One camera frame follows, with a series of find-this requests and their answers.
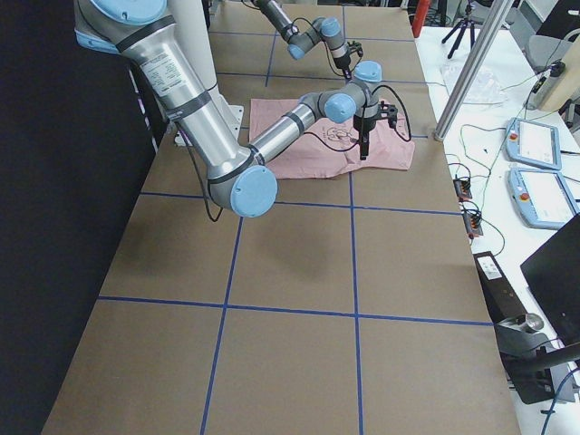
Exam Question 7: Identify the clear plastic bag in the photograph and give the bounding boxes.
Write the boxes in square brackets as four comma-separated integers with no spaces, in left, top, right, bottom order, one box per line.
[440,63,507,104]

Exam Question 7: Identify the orange terminal block far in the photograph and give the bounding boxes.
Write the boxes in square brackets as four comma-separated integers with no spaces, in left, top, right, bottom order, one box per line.
[453,177,472,202]

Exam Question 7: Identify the black clamp metal knob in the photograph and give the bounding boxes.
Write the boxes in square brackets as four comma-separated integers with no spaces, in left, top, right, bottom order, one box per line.
[494,314,579,405]

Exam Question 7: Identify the pink Snoopy t-shirt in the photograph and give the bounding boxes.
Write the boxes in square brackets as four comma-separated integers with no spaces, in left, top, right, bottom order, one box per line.
[267,119,415,179]

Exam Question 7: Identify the black monitor corner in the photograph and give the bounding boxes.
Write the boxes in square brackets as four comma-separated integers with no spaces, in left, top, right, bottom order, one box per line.
[520,216,580,343]

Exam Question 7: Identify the near teach pendant tablet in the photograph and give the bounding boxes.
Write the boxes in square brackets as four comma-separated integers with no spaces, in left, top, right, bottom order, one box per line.
[507,168,579,230]

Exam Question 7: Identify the far teach pendant tablet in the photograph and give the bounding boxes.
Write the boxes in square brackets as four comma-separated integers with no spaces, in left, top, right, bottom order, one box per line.
[505,118,562,170]

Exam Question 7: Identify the teach pendant tablet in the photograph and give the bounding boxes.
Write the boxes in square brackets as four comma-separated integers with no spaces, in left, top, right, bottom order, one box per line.
[505,118,562,170]
[507,168,579,230]

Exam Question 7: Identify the black camera tripod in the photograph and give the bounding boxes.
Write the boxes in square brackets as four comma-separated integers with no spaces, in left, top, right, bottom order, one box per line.
[441,0,476,59]

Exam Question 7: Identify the black box white label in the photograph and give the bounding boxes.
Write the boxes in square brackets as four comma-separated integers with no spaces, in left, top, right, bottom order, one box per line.
[473,251,527,324]

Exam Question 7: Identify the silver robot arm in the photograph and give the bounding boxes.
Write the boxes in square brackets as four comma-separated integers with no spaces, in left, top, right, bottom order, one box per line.
[73,1,397,218]
[251,0,363,82]

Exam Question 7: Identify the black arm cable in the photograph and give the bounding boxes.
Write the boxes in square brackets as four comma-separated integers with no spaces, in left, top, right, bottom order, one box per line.
[185,83,413,223]

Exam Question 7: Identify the orange terminal block near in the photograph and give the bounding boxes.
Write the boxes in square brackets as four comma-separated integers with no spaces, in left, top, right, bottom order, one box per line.
[460,200,483,241]

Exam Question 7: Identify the aluminium frame post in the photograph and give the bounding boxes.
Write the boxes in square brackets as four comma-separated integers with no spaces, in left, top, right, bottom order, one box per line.
[433,0,513,141]

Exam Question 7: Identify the orange terminal block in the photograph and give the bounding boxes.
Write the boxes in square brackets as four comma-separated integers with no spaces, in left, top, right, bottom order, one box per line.
[453,177,472,202]
[460,200,483,241]

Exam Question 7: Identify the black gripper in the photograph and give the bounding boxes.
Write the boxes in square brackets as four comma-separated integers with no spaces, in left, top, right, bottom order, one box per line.
[353,101,398,160]
[333,41,363,84]

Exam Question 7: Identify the red cylinder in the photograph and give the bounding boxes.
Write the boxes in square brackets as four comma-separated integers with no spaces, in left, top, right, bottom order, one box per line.
[411,0,431,38]

